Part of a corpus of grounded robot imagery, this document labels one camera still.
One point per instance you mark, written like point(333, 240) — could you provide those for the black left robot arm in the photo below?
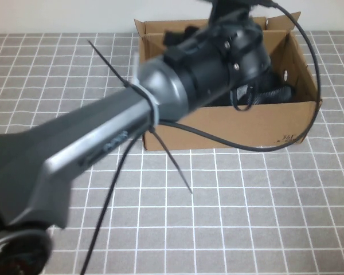
point(103, 129)

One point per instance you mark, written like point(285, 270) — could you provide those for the black sneaker with white insole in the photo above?
point(275, 96)

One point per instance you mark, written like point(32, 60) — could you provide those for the black zip tie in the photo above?
point(111, 66)
point(175, 163)

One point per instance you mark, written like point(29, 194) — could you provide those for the brown cardboard shoe box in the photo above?
point(232, 129)

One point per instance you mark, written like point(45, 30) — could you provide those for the grey checkered tablecloth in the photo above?
point(246, 215)

